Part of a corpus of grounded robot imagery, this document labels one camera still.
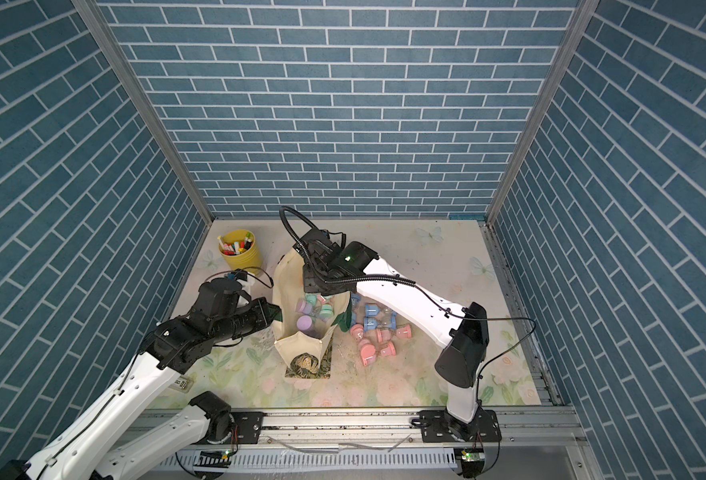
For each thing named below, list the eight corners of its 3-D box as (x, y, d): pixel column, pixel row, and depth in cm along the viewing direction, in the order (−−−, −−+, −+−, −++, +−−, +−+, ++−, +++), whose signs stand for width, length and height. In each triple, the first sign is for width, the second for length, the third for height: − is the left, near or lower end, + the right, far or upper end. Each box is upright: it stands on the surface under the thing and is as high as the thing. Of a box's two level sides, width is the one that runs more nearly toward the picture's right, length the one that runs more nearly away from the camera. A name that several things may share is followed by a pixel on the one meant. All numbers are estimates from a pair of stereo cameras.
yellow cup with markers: (234, 287, 102) (218, 260, 90) (233, 260, 109) (218, 233, 98) (264, 280, 104) (252, 253, 92) (261, 254, 111) (249, 226, 100)
